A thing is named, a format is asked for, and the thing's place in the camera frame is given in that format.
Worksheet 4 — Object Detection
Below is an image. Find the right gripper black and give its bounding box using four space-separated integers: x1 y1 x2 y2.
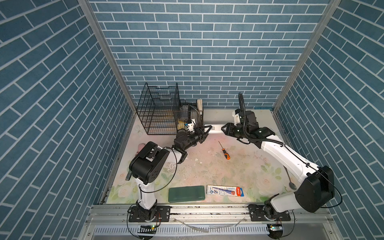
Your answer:
220 121 249 140

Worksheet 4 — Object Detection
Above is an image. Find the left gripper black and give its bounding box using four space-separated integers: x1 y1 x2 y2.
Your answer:
181 126 211 153

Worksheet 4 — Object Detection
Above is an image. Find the orange black screwdriver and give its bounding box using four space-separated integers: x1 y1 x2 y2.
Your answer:
219 142 231 160

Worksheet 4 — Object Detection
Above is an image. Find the white remote control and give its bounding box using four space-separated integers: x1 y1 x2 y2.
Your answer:
209 124 224 134

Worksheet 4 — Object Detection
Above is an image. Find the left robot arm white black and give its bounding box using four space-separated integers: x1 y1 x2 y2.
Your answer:
126 125 213 223

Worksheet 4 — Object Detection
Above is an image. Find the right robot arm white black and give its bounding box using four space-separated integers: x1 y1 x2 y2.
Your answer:
222 109 336 221

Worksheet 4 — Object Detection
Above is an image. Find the yellow item in basket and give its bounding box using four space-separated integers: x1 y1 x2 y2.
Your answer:
177 119 189 131

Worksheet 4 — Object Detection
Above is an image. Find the white blue red package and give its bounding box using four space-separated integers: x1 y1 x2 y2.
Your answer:
207 185 244 197

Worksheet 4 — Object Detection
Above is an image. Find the pink object on table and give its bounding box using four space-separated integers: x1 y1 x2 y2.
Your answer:
136 143 146 154

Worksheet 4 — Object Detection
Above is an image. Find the green flat case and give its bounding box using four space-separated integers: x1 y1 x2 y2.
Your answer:
168 186 206 203

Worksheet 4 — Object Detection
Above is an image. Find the metal spoon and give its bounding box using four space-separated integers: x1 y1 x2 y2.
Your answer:
284 167 297 190

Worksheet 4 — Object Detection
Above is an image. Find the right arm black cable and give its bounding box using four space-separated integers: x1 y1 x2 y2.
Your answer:
238 92 284 146

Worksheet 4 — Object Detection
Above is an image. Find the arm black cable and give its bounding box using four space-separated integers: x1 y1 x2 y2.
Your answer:
137 146 178 194
238 92 284 146

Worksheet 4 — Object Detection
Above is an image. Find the black wire mesh basket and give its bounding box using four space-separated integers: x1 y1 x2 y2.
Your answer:
176 100 204 127

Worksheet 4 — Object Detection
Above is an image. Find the black wire file rack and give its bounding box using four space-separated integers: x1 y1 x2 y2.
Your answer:
137 83 180 135

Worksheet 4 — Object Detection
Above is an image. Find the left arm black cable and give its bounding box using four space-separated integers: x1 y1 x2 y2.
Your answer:
137 146 178 194

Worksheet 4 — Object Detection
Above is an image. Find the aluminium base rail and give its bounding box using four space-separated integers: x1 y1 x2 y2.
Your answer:
80 203 342 240

